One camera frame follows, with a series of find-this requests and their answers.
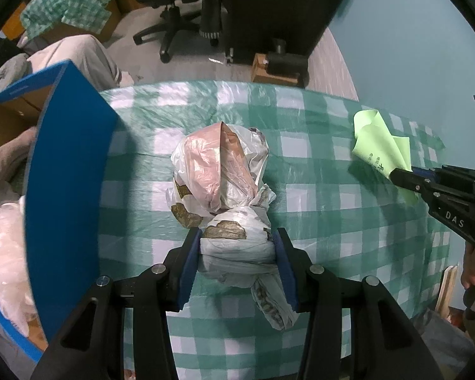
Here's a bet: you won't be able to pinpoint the green checked cloth cover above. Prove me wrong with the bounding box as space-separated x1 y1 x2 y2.
20 0 112 41

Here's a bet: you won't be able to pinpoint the wooden sticks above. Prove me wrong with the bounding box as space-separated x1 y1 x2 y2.
435 262 459 318

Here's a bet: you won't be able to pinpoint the black office chair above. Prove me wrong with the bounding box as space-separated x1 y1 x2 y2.
126 0 223 64

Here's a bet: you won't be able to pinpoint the silver plastic bag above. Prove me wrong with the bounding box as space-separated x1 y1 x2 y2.
411 311 475 367

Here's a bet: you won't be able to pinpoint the grey-brown towel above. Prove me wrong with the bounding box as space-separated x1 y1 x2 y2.
0 127 37 200

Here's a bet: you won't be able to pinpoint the light green cloth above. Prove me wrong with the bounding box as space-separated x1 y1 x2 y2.
351 109 420 206

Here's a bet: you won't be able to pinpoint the grey quilted duvet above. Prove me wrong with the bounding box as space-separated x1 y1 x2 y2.
0 53 29 98

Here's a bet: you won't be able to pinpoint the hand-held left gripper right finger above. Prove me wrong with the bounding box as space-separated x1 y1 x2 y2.
271 227 446 380

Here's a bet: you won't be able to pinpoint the black cabinet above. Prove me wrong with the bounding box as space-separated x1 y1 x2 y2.
219 0 365 65

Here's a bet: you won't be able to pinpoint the blue-rimmed cardboard box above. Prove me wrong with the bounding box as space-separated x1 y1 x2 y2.
0 59 121 365

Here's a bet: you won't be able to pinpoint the knotted plastic bag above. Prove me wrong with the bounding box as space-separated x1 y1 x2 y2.
166 121 298 332

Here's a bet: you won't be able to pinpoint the grey mattress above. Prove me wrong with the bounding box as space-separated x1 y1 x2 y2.
24 34 136 91

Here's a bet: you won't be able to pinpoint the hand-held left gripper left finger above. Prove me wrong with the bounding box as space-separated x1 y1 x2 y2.
31 227 202 380

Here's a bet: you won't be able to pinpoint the white mesh bath loofah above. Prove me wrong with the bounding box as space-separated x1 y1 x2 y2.
0 196 39 339

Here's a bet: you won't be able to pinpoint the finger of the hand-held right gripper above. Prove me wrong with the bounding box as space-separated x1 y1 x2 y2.
412 165 475 196
390 168 432 199

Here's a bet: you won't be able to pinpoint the grey garment on chair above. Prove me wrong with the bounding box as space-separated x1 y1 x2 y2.
199 0 223 47

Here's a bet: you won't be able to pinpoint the person's right hand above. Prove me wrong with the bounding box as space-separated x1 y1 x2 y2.
461 244 475 289

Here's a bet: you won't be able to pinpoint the green checked tablecloth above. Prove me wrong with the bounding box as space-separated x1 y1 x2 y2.
97 80 453 367

